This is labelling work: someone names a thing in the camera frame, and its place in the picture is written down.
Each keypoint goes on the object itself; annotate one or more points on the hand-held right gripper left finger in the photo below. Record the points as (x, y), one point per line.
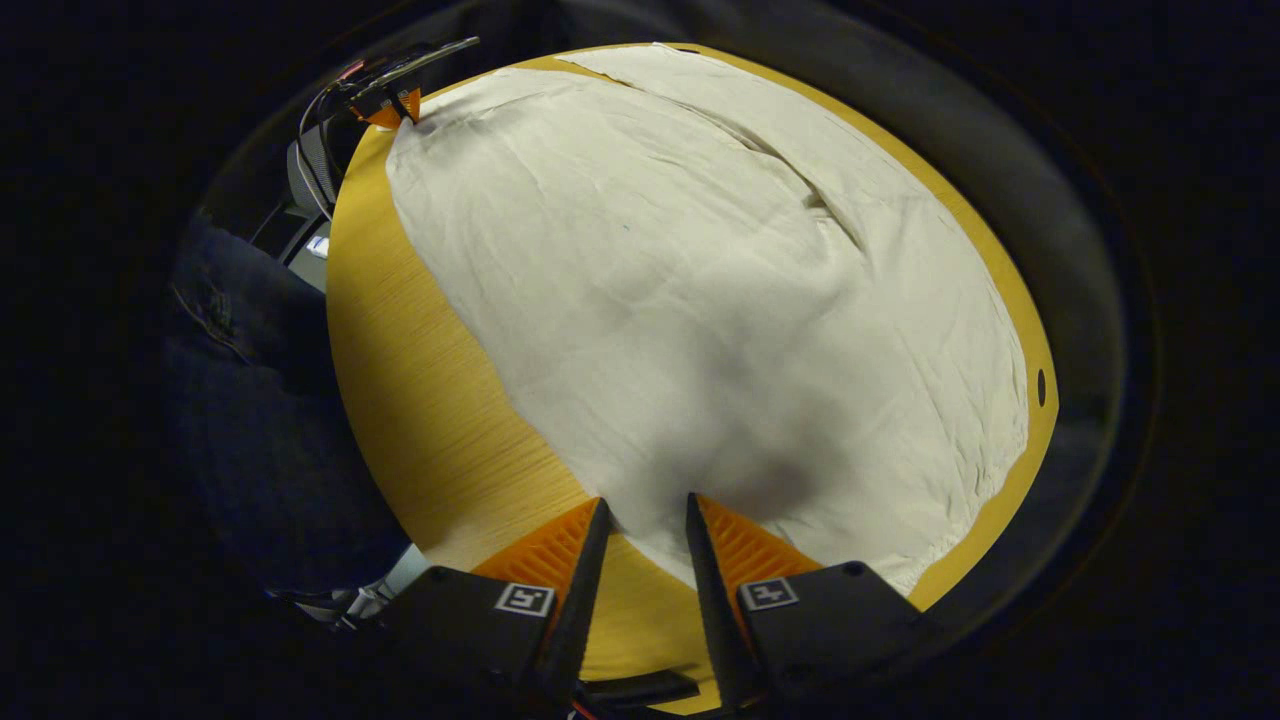
(585, 600)

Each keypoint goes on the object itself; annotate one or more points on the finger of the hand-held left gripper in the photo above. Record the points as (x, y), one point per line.
(392, 112)

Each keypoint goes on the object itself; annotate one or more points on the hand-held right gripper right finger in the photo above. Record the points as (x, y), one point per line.
(712, 620)

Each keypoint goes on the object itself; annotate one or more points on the cream white jeans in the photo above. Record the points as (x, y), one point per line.
(700, 300)

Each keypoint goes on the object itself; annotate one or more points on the person's dark blue trousers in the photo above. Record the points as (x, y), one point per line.
(260, 400)

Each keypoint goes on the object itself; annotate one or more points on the white frame piece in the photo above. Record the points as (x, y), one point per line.
(395, 580)

